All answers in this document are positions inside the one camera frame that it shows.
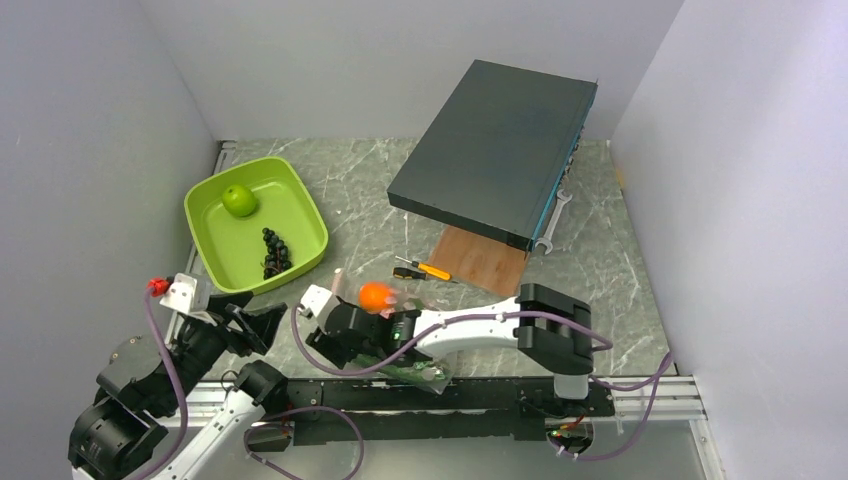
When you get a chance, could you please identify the green toy cucumber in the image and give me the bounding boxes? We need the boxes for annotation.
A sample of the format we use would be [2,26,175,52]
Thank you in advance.
[353,354,439,386]

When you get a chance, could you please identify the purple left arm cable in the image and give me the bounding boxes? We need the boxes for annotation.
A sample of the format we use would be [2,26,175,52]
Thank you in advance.
[135,278,190,480]

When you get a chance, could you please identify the black yellow stubby screwdriver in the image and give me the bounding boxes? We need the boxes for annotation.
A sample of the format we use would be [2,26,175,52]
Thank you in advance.
[392,267,456,283]

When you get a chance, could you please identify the aluminium frame rail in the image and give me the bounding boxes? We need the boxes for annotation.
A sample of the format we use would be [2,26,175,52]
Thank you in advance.
[105,376,723,480]

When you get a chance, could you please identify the brown wooden board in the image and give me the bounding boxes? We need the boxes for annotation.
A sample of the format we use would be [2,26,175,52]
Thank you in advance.
[429,226,529,297]

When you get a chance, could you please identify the black toy grapes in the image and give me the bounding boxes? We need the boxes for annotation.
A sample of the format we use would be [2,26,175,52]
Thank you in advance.
[262,228,293,280]

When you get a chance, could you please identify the orange toy fruit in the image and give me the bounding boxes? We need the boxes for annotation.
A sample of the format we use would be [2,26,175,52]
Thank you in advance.
[358,282,397,313]

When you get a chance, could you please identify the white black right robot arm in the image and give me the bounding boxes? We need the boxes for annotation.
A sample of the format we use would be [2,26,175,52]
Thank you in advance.
[298,284,594,415]

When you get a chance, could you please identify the dark rack server box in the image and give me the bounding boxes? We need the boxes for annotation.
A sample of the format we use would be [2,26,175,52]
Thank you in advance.
[387,60,598,252]

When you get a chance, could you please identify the orange black screwdriver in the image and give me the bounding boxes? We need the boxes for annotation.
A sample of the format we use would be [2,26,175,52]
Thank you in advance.
[395,256,453,279]

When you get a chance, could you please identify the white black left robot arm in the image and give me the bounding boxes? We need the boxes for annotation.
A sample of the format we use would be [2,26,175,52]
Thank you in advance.
[68,294,288,479]

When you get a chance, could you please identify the green toy apple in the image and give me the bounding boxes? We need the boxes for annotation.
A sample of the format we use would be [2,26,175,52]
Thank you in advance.
[221,184,259,218]

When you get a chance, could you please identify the silver open end wrench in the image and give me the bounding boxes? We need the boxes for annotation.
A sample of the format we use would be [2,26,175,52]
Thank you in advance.
[534,189,573,255]

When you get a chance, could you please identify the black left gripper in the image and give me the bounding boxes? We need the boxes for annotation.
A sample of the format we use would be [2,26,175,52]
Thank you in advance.
[156,290,287,413]

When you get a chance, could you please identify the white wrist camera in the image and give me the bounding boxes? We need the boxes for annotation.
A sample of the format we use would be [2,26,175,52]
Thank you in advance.
[298,284,340,330]
[159,273,214,322]

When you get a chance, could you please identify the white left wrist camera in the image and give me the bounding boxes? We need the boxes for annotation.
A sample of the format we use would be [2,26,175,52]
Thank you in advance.
[159,273,214,322]

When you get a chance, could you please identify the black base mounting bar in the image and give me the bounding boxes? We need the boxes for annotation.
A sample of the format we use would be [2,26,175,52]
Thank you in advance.
[276,376,615,446]

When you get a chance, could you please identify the lime green plastic basket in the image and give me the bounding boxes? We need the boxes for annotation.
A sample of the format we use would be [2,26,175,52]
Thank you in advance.
[184,156,329,294]

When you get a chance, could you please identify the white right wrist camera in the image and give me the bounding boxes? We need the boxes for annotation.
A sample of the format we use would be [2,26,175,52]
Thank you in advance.
[298,284,340,330]

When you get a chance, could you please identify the clear pink zip top bag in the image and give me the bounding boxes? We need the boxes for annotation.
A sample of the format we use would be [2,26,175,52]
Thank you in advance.
[330,268,458,394]

